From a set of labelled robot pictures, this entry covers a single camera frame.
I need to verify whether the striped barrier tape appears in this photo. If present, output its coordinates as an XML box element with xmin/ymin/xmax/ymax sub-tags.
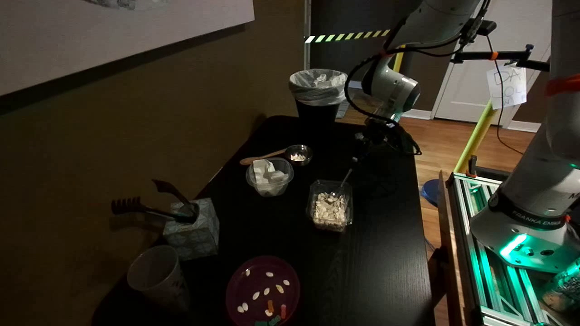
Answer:
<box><xmin>303</xmin><ymin>28</ymin><xmax>392</xmax><ymax>44</ymax></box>

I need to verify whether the clear rectangular lunchbox with seeds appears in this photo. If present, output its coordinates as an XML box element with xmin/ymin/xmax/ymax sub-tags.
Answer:
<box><xmin>308</xmin><ymin>178</ymin><xmax>354</xmax><ymax>231</ymax></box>

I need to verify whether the purple plate with candies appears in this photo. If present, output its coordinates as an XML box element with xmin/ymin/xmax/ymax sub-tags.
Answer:
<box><xmin>225</xmin><ymin>255</ymin><xmax>301</xmax><ymax>326</ymax></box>

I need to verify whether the hanging white paper sheet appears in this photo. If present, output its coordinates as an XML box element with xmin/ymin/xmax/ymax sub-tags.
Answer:
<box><xmin>488</xmin><ymin>64</ymin><xmax>528</xmax><ymax>108</ymax></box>

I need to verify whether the wooden spoon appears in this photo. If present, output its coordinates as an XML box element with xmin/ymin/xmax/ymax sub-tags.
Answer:
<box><xmin>239</xmin><ymin>148</ymin><xmax>288</xmax><ymax>166</ymax></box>

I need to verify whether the white paper cup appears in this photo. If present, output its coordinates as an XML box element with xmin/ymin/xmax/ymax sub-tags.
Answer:
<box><xmin>127</xmin><ymin>244</ymin><xmax>191</xmax><ymax>313</ymax></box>

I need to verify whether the yellow stanchion post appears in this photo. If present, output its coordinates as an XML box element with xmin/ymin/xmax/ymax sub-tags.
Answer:
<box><xmin>455</xmin><ymin>101</ymin><xmax>495</xmax><ymax>173</ymax></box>

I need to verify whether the clear round container with tissue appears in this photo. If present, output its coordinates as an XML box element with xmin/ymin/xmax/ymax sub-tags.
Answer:
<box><xmin>247</xmin><ymin>157</ymin><xmax>294</xmax><ymax>197</ymax></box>

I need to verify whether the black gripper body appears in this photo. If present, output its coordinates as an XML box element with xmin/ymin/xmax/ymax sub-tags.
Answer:
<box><xmin>354</xmin><ymin>117</ymin><xmax>423</xmax><ymax>155</ymax></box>

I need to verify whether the white wall board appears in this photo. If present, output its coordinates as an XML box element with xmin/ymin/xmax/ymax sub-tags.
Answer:
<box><xmin>0</xmin><ymin>0</ymin><xmax>254</xmax><ymax>93</ymax></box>

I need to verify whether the black trash bin white liner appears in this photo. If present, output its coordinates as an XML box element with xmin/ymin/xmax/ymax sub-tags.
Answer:
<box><xmin>288</xmin><ymin>68</ymin><xmax>348</xmax><ymax>128</ymax></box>

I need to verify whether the silver spoon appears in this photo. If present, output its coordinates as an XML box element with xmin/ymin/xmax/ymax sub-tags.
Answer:
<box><xmin>337</xmin><ymin>157</ymin><xmax>359</xmax><ymax>191</ymax></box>

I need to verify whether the small steel bowl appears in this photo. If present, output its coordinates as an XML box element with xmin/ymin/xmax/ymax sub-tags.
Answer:
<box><xmin>287</xmin><ymin>144</ymin><xmax>314</xmax><ymax>166</ymax></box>

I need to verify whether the black camera arm stand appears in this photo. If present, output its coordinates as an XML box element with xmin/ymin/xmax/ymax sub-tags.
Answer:
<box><xmin>452</xmin><ymin>43</ymin><xmax>549</xmax><ymax>72</ymax></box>

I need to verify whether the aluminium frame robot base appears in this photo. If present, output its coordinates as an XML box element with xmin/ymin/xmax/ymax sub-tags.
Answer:
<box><xmin>446</xmin><ymin>173</ymin><xmax>580</xmax><ymax>326</ymax></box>

